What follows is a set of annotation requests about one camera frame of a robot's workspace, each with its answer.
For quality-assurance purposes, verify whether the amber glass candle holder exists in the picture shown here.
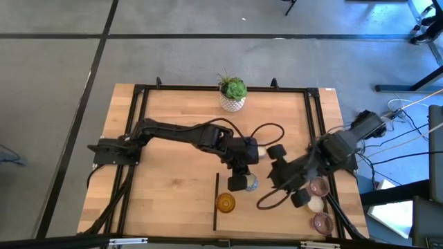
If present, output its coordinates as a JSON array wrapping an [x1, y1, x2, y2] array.
[[215, 192, 237, 214]]

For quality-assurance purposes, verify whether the black cable bundle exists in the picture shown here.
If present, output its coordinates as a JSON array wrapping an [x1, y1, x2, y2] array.
[[84, 164, 136, 237], [325, 192, 366, 241]]

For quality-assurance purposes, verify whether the black aluminium table frame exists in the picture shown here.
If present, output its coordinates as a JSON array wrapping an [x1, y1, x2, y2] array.
[[103, 76, 347, 240]]

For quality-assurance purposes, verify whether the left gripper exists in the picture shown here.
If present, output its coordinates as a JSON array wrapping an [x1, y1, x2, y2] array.
[[221, 136, 260, 193]]

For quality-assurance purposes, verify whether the black floor beam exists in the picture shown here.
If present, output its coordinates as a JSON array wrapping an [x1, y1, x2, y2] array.
[[359, 178, 430, 208]]

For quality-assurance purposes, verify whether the black stand leg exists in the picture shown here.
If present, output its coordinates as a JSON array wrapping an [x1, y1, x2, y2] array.
[[282, 0, 298, 17]]

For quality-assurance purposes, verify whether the dark grey box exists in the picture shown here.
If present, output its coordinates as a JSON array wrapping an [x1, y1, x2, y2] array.
[[411, 195, 443, 249]]

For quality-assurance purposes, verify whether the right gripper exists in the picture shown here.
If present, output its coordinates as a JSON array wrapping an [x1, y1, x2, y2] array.
[[266, 144, 311, 208]]

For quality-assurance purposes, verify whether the pink glass candle holder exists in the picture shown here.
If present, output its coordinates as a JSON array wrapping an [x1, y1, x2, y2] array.
[[310, 211, 335, 237], [307, 176, 331, 198]]

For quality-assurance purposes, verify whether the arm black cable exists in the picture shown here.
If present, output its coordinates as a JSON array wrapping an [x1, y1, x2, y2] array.
[[179, 117, 285, 148], [256, 188, 293, 210]]

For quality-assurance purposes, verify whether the grey floor object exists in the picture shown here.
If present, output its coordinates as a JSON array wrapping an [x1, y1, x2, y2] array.
[[0, 143, 28, 167]]

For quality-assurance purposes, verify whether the black camera rig bar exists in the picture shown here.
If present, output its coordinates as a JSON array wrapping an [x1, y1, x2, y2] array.
[[0, 234, 443, 249]]

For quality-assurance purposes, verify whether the silver metal bracket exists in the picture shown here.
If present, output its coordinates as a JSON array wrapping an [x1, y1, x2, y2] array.
[[300, 241, 341, 249], [108, 237, 149, 247]]

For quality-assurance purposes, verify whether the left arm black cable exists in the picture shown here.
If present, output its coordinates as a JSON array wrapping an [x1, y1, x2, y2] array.
[[179, 117, 285, 148]]

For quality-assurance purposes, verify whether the orange floor cable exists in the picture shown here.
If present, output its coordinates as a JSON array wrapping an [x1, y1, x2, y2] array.
[[380, 88, 443, 118]]

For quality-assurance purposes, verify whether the black floor cable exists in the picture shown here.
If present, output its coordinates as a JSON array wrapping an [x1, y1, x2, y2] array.
[[359, 150, 443, 167]]

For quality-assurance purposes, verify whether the grey cabinet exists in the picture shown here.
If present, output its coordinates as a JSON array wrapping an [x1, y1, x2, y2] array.
[[428, 104, 443, 205]]

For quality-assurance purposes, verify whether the black desk leg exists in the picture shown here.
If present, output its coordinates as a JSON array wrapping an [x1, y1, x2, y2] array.
[[375, 64, 443, 93]]

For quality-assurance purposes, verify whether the green artificial succulent plant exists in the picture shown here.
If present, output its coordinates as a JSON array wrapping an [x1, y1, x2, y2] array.
[[216, 68, 248, 102]]

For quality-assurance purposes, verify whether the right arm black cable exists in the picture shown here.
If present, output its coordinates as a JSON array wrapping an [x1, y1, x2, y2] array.
[[256, 188, 293, 210]]

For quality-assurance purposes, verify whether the person's shoe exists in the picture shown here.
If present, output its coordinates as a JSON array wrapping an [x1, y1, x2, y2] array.
[[410, 3, 443, 46]]

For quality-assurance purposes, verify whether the white triangle patterned pot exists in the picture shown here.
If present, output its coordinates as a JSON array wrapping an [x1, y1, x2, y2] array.
[[219, 90, 246, 113]]

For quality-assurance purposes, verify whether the white board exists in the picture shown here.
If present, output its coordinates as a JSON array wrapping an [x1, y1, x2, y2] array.
[[366, 179, 413, 239]]

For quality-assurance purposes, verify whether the white floor cable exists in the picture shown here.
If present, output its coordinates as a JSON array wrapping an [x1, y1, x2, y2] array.
[[386, 98, 420, 113]]

